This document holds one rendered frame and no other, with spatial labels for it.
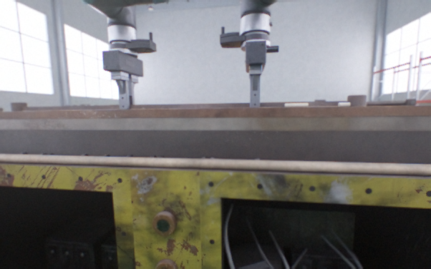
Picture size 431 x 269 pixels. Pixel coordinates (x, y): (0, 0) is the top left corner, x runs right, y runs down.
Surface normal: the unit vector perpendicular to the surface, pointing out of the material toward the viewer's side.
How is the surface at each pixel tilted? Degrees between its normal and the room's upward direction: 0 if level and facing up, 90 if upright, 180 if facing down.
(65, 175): 90
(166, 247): 90
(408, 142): 90
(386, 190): 90
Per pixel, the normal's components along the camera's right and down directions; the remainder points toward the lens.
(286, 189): -0.16, 0.12
